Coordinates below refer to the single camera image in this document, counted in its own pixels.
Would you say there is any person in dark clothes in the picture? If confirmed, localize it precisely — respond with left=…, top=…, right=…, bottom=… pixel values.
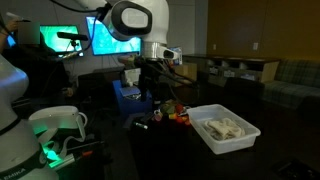
left=0, top=18, right=72, bottom=101

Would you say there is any white terry cloth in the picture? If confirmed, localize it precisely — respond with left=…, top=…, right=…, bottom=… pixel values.
left=203, top=117, right=247, bottom=141

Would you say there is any red soft toy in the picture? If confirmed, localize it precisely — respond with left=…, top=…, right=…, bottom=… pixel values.
left=174, top=103, right=185, bottom=116

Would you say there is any small blue monitor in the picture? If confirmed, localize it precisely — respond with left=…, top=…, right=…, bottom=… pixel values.
left=6, top=33, right=18, bottom=48

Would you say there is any green plaid sofa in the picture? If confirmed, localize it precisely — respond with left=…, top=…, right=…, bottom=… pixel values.
left=263, top=59, right=320, bottom=111

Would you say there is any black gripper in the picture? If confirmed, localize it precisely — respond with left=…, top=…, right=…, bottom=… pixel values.
left=134, top=56, right=164, bottom=102

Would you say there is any yellowish wrist camera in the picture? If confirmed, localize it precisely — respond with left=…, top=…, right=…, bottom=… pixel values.
left=118, top=54, right=141, bottom=68

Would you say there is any cardboard box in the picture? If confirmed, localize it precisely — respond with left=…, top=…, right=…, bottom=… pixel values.
left=173, top=62, right=198, bottom=83

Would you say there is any black camera on tripod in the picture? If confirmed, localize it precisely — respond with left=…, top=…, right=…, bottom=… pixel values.
left=56, top=31, right=89, bottom=52

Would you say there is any brown plush toy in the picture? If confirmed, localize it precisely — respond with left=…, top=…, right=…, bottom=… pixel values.
left=159, top=99, right=178, bottom=115

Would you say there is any large wall monitor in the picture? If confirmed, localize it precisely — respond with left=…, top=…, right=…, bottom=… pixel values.
left=85, top=15, right=143, bottom=57

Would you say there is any white box device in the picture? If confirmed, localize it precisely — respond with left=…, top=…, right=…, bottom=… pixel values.
left=124, top=68, right=142, bottom=86

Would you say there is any blue storage box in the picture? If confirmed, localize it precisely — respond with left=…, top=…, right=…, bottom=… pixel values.
left=112, top=79, right=153, bottom=118

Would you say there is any white VR headset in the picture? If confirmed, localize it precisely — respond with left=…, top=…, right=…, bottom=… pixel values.
left=28, top=105, right=88, bottom=162

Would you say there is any blue white carton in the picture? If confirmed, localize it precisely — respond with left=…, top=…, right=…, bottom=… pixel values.
left=169, top=46, right=184, bottom=66

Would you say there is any black flat device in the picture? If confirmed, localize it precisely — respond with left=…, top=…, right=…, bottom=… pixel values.
left=273, top=159, right=318, bottom=180

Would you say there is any wooden shelf cabinet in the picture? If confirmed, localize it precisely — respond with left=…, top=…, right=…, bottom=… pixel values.
left=183, top=54, right=281, bottom=88

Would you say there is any white green marker pen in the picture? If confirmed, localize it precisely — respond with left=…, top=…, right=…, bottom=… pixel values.
left=133, top=121, right=149, bottom=130

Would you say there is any orange tipped screwdriver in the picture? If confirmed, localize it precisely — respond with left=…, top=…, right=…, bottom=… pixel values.
left=53, top=149, right=94, bottom=169

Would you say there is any medium wall monitor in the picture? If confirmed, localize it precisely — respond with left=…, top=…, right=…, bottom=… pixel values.
left=39, top=25, right=84, bottom=58

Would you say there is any white plastic bin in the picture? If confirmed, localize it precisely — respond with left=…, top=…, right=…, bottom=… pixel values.
left=186, top=103, right=262, bottom=155

